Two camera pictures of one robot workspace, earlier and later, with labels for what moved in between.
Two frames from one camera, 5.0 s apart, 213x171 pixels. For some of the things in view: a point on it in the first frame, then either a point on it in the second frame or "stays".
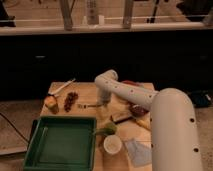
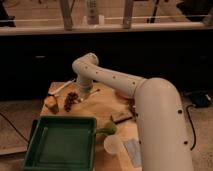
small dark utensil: x=85 y=106 → x=89 y=95
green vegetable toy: x=109 y=129 stays
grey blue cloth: x=140 y=152 stays
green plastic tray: x=61 y=143 stays
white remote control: x=92 y=12 stays
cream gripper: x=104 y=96 → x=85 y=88
